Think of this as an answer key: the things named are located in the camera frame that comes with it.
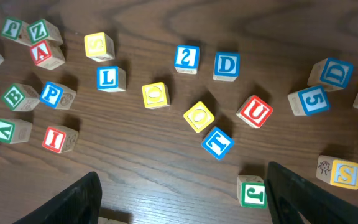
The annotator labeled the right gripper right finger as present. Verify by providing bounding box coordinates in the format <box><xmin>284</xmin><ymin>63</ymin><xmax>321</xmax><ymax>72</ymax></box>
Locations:
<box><xmin>264</xmin><ymin>161</ymin><xmax>358</xmax><ymax>224</ymax></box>

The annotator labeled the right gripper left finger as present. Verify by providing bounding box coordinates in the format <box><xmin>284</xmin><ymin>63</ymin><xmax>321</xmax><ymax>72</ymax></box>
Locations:
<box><xmin>14</xmin><ymin>172</ymin><xmax>102</xmax><ymax>224</ymax></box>

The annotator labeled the red I block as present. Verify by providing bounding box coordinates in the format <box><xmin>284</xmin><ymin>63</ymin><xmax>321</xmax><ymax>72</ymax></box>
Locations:
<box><xmin>42</xmin><ymin>126</ymin><xmax>79</xmax><ymax>154</ymax></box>

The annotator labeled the red u block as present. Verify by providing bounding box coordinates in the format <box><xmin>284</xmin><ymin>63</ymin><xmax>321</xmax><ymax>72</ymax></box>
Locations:
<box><xmin>98</xmin><ymin>217</ymin><xmax>127</xmax><ymax>224</ymax></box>
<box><xmin>236</xmin><ymin>95</ymin><xmax>273</xmax><ymax>128</ymax></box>

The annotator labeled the green J block lower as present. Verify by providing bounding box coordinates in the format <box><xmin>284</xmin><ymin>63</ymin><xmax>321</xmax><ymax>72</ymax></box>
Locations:
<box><xmin>237</xmin><ymin>175</ymin><xmax>267</xmax><ymax>208</ymax></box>

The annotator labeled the green j block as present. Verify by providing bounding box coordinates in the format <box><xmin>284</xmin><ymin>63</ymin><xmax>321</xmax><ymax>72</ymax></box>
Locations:
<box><xmin>1</xmin><ymin>17</ymin><xmax>32</xmax><ymax>47</ymax></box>
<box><xmin>237</xmin><ymin>175</ymin><xmax>267</xmax><ymax>208</ymax></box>

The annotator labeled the yellow S block right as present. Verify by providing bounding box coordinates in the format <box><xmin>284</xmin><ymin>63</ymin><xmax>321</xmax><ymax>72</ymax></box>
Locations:
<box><xmin>316</xmin><ymin>155</ymin><xmax>358</xmax><ymax>190</ymax></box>

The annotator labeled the yellow s block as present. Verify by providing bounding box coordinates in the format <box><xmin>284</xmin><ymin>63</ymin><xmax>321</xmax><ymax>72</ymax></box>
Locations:
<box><xmin>316</xmin><ymin>155</ymin><xmax>358</xmax><ymax>190</ymax></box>
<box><xmin>84</xmin><ymin>32</ymin><xmax>116</xmax><ymax>62</ymax></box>

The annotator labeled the blue T block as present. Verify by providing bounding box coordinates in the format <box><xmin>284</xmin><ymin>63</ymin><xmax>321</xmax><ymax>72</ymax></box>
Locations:
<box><xmin>201</xmin><ymin>126</ymin><xmax>235</xmax><ymax>160</ymax></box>

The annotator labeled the blue 5 block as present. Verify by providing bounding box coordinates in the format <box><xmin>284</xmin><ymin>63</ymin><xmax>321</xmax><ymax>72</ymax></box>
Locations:
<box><xmin>288</xmin><ymin>85</ymin><xmax>330</xmax><ymax>116</ymax></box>

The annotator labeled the green V block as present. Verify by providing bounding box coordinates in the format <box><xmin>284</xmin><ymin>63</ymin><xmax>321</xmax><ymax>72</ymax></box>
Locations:
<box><xmin>0</xmin><ymin>119</ymin><xmax>32</xmax><ymax>144</ymax></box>

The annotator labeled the blue P block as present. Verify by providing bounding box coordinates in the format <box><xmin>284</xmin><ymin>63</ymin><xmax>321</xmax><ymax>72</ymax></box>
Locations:
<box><xmin>40</xmin><ymin>82</ymin><xmax>76</xmax><ymax>110</ymax></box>

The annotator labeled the yellow O block right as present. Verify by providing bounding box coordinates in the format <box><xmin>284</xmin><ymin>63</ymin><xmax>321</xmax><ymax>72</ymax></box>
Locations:
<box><xmin>183</xmin><ymin>101</ymin><xmax>214</xmax><ymax>133</ymax></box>

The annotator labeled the yellow o block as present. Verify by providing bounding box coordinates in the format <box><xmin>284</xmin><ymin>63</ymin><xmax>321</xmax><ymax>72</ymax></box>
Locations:
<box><xmin>142</xmin><ymin>82</ymin><xmax>170</xmax><ymax>109</ymax></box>
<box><xmin>183</xmin><ymin>101</ymin><xmax>214</xmax><ymax>133</ymax></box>

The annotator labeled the green B block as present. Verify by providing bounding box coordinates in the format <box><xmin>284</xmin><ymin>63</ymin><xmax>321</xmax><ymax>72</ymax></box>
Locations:
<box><xmin>1</xmin><ymin>83</ymin><xmax>40</xmax><ymax>112</ymax></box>

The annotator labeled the blue D block right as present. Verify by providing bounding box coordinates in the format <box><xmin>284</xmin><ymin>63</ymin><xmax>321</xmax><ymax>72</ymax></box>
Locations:
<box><xmin>307</xmin><ymin>58</ymin><xmax>354</xmax><ymax>92</ymax></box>

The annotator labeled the blue d block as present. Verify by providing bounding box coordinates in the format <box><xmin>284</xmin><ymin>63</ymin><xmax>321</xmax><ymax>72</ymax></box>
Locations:
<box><xmin>307</xmin><ymin>58</ymin><xmax>354</xmax><ymax>92</ymax></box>
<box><xmin>213</xmin><ymin>52</ymin><xmax>241</xmax><ymax>82</ymax></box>

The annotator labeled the blue L block centre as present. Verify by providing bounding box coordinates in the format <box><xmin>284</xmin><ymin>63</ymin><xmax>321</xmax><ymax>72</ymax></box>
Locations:
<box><xmin>96</xmin><ymin>66</ymin><xmax>126</xmax><ymax>92</ymax></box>

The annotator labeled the yellow O block left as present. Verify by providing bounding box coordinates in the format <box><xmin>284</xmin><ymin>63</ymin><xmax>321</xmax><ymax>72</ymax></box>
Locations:
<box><xmin>142</xmin><ymin>82</ymin><xmax>170</xmax><ymax>109</ymax></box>

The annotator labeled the blue D block centre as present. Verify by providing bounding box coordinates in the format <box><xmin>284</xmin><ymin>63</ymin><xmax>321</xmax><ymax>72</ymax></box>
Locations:
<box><xmin>213</xmin><ymin>52</ymin><xmax>241</xmax><ymax>82</ymax></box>

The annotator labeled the red A block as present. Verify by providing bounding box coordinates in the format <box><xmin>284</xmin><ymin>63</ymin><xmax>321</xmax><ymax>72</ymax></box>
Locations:
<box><xmin>30</xmin><ymin>40</ymin><xmax>65</xmax><ymax>70</ymax></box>

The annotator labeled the yellow S block top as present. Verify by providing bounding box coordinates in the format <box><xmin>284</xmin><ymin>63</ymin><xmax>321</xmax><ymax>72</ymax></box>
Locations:
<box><xmin>84</xmin><ymin>32</ymin><xmax>116</xmax><ymax>62</ymax></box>

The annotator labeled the blue 2 block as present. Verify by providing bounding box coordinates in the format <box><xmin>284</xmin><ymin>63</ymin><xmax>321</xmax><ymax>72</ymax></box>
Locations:
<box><xmin>174</xmin><ymin>45</ymin><xmax>200</xmax><ymax>75</ymax></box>

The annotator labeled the green Z block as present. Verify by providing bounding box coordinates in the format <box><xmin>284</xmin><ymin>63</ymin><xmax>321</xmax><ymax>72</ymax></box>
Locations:
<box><xmin>27</xmin><ymin>19</ymin><xmax>63</xmax><ymax>45</ymax></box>

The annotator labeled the green J block upper left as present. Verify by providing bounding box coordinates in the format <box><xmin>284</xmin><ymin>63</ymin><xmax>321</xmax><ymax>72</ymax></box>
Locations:
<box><xmin>1</xmin><ymin>17</ymin><xmax>32</xmax><ymax>47</ymax></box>

